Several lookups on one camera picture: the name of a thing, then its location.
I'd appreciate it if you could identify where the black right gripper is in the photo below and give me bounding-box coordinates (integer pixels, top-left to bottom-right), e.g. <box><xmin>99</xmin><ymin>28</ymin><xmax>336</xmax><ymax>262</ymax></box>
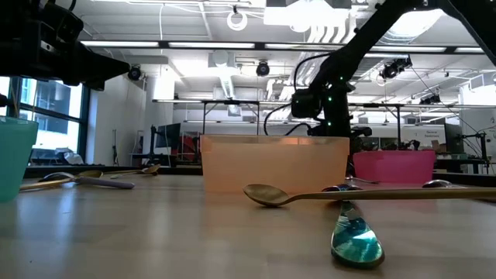
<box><xmin>308</xmin><ymin>83</ymin><xmax>373</xmax><ymax>138</ymax></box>

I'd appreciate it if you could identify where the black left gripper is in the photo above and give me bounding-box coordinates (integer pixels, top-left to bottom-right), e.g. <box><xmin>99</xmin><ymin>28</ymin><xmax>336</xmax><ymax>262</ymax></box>
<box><xmin>0</xmin><ymin>0</ymin><xmax>131</xmax><ymax>92</ymax></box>

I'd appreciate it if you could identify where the translucent orange plastic bin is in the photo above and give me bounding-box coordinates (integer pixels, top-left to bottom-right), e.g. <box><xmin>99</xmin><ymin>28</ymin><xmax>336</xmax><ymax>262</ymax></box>
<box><xmin>200</xmin><ymin>134</ymin><xmax>350</xmax><ymax>195</ymax></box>

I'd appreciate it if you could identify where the silver spoon purple handle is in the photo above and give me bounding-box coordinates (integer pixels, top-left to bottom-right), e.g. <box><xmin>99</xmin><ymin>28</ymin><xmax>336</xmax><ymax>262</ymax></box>
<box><xmin>421</xmin><ymin>179</ymin><xmax>466</xmax><ymax>190</ymax></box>
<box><xmin>37</xmin><ymin>171</ymin><xmax>136</xmax><ymax>191</ymax></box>

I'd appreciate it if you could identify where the large black-framed window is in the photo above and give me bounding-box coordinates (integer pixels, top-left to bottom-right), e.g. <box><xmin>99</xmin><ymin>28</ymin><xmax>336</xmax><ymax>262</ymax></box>
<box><xmin>0</xmin><ymin>75</ymin><xmax>92</xmax><ymax>166</ymax></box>

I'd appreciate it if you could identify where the translucent pink plastic bin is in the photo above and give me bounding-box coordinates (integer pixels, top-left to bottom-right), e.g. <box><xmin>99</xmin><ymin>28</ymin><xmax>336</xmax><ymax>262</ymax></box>
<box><xmin>352</xmin><ymin>150</ymin><xmax>437</xmax><ymax>185</ymax></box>

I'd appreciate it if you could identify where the crumpled grey bag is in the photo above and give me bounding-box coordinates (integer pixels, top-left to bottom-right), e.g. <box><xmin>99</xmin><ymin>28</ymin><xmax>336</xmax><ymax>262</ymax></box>
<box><xmin>56</xmin><ymin>150</ymin><xmax>84</xmax><ymax>166</ymax></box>

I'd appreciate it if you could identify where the black computer monitor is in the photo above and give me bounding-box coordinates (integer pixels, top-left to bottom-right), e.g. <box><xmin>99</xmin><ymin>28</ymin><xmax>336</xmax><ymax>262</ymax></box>
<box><xmin>154</xmin><ymin>122</ymin><xmax>182</xmax><ymax>150</ymax></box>
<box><xmin>444</xmin><ymin>122</ymin><xmax>465</xmax><ymax>154</ymax></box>

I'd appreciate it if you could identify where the red object behind monitor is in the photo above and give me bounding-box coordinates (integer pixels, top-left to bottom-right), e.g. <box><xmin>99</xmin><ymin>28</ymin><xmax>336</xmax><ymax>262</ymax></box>
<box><xmin>181</xmin><ymin>131</ymin><xmax>202</xmax><ymax>156</ymax></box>

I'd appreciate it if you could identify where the translucent green plastic bin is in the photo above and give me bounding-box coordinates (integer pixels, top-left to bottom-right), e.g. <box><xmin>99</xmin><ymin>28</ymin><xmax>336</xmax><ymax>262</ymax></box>
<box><xmin>0</xmin><ymin>115</ymin><xmax>40</xmax><ymax>202</ymax></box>

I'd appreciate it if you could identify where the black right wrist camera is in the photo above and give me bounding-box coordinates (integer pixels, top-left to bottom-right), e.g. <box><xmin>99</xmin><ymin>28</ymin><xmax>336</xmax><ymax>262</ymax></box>
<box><xmin>291</xmin><ymin>88</ymin><xmax>323</xmax><ymax>119</ymax></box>

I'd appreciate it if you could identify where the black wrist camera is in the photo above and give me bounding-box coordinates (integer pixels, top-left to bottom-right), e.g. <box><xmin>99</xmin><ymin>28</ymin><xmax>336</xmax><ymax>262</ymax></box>
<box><xmin>291</xmin><ymin>88</ymin><xmax>323</xmax><ymax>119</ymax></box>
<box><xmin>40</xmin><ymin>1</ymin><xmax>84</xmax><ymax>43</ymax></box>

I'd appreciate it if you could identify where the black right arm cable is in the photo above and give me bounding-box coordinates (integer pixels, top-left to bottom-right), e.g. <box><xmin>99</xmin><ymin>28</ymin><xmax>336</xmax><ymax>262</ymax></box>
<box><xmin>263</xmin><ymin>102</ymin><xmax>292</xmax><ymax>136</ymax></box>
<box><xmin>293</xmin><ymin>52</ymin><xmax>332</xmax><ymax>92</ymax></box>

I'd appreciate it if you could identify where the black metal stand frame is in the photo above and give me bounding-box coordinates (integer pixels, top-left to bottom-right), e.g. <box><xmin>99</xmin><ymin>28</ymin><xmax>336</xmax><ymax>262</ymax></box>
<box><xmin>201</xmin><ymin>99</ymin><xmax>261</xmax><ymax>136</ymax></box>
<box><xmin>350</xmin><ymin>102</ymin><xmax>403</xmax><ymax>150</ymax></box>

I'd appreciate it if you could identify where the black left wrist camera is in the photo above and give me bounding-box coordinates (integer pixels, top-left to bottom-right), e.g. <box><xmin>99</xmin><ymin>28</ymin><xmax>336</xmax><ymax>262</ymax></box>
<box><xmin>40</xmin><ymin>1</ymin><xmax>84</xmax><ymax>43</ymax></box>

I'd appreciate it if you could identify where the white wall sign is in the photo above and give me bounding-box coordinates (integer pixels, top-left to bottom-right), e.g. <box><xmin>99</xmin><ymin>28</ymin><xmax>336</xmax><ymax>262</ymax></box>
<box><xmin>411</xmin><ymin>126</ymin><xmax>446</xmax><ymax>151</ymax></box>

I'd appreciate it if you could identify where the silver spiral air duct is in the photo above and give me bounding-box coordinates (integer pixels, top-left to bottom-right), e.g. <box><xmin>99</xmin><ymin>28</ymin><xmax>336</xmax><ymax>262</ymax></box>
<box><xmin>371</xmin><ymin>9</ymin><xmax>446</xmax><ymax>47</ymax></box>

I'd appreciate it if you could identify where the white ventilation duct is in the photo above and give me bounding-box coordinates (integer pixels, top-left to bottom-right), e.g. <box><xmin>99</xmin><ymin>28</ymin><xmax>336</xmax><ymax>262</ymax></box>
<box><xmin>208</xmin><ymin>49</ymin><xmax>242</xmax><ymax>101</ymax></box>

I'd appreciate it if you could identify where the white hanging ring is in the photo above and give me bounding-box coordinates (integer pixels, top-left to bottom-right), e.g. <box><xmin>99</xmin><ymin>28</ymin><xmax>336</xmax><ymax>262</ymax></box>
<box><xmin>226</xmin><ymin>9</ymin><xmax>249</xmax><ymax>32</ymax></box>

